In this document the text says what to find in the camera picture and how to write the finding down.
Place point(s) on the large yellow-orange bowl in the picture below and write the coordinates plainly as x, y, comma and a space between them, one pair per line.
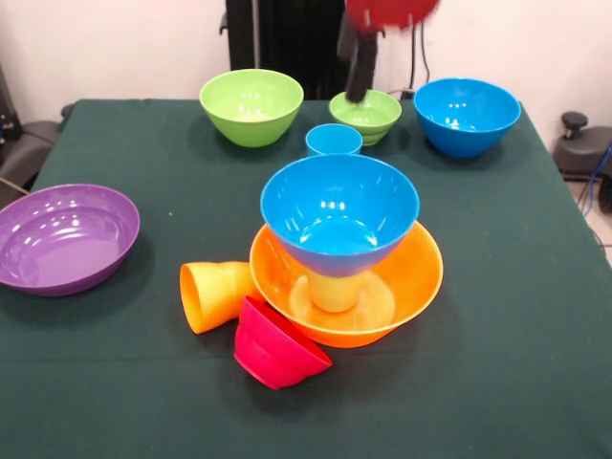
416, 277

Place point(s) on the blue plastic bowl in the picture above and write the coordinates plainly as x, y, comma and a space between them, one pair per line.
466, 119
339, 205

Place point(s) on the large green bowl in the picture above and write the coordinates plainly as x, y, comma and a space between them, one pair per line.
251, 110

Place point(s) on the orange plastic cup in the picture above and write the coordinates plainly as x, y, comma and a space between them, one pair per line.
210, 296

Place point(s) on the blue plastic cup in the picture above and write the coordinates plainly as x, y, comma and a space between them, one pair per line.
334, 141

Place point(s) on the dark green tablecloth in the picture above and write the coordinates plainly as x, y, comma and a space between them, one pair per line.
306, 421

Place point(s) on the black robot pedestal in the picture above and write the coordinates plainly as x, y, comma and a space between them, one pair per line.
287, 48

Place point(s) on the purple shallow bowl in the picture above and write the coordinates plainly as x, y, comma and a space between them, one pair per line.
67, 248

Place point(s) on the green plastic cup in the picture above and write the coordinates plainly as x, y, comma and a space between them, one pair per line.
334, 296

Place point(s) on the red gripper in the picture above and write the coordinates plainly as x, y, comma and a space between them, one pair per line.
392, 14

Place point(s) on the dark grey stand foot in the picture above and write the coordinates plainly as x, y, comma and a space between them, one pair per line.
578, 153
28, 143

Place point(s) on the small pink-red bowl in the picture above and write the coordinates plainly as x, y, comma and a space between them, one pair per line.
272, 349

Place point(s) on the small green bowl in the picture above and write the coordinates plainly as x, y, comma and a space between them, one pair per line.
370, 119

